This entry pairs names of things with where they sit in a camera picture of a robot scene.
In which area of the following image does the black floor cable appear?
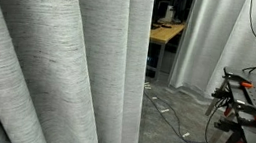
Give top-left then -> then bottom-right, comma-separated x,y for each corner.
136,89 -> 230,143

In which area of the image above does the gray textured curtain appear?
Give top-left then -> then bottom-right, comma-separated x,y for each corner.
0,0 -> 161,143

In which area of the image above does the white bottle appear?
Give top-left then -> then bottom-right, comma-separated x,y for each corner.
163,4 -> 176,23

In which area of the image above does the pale plain curtain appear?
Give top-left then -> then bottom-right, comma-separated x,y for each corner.
166,0 -> 256,106

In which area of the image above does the wooden top table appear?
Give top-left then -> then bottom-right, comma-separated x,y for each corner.
143,17 -> 187,87

